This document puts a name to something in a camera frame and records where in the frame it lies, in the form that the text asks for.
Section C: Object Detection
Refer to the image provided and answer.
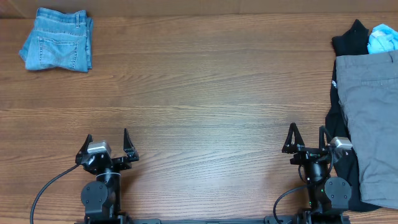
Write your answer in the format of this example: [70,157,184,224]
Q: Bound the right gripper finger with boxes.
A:
[318,126,330,149]
[282,123,305,152]

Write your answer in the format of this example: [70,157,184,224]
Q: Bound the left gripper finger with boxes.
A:
[123,128,136,153]
[76,134,93,157]

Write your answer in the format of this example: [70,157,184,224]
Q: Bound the grey shorts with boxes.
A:
[336,50,397,208]

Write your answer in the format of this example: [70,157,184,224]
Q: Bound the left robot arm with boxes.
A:
[75,129,139,224]

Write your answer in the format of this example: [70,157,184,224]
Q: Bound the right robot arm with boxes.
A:
[273,123,353,224]

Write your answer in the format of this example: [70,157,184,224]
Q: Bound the black shirt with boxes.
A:
[325,19,379,212]

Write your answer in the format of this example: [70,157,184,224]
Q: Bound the folded blue jeans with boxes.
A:
[19,7,94,73]

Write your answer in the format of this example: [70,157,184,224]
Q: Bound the light blue garment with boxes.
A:
[368,24,397,54]

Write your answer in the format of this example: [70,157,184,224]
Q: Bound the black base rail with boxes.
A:
[74,215,351,224]

